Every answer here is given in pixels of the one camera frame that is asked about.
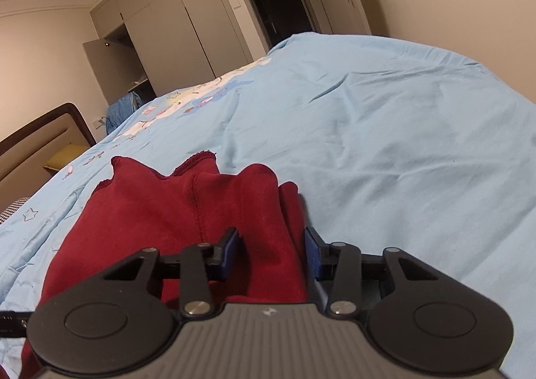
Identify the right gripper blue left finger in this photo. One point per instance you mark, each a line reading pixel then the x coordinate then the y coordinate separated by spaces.
pixel 210 261

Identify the checkered pillow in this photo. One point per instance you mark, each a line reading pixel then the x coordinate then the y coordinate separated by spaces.
pixel 12 208

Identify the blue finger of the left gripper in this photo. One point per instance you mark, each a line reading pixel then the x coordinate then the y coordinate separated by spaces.
pixel 14 324

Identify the yellow pillow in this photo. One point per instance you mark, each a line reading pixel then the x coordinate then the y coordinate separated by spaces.
pixel 64 157

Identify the brown padded headboard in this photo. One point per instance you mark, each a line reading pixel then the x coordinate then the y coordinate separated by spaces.
pixel 24 153

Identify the blue clothes pile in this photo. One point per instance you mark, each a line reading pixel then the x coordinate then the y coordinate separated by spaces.
pixel 121 110

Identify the light blue bed cover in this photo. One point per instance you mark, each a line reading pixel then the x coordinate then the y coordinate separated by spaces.
pixel 391 143

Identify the dark red sweater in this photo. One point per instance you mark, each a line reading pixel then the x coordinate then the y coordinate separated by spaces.
pixel 139 207

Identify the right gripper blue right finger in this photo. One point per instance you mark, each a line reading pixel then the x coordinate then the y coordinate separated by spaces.
pixel 326 262

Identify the grey wardrobe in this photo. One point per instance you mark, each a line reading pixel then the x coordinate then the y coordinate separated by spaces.
pixel 167 44

